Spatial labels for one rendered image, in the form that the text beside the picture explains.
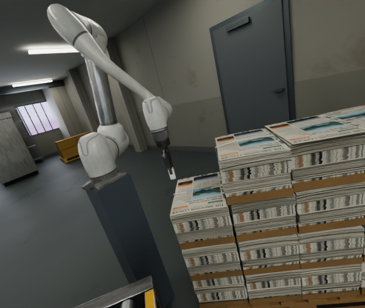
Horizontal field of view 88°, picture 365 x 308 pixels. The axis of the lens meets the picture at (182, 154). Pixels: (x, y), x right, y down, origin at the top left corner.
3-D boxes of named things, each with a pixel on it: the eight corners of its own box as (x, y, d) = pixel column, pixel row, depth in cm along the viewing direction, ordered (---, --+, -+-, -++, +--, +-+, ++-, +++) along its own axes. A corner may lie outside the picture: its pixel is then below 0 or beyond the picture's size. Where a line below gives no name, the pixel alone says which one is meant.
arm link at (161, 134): (168, 124, 101) (171, 135, 103) (152, 128, 103) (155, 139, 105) (165, 128, 93) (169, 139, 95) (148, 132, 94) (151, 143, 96)
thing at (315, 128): (264, 127, 110) (264, 125, 110) (318, 115, 105) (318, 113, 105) (291, 146, 76) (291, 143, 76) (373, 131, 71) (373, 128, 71)
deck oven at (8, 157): (-10, 184, 638) (-47, 127, 576) (31, 168, 718) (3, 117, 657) (-6, 192, 535) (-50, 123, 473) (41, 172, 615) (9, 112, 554)
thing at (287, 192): (223, 187, 102) (221, 180, 101) (280, 178, 97) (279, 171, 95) (226, 205, 87) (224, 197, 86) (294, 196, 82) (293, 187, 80)
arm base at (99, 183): (78, 189, 107) (74, 179, 106) (113, 171, 122) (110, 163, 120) (91, 195, 95) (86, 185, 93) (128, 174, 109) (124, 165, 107)
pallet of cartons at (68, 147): (101, 149, 740) (93, 130, 716) (66, 163, 657) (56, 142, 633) (91, 148, 805) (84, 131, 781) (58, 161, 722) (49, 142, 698)
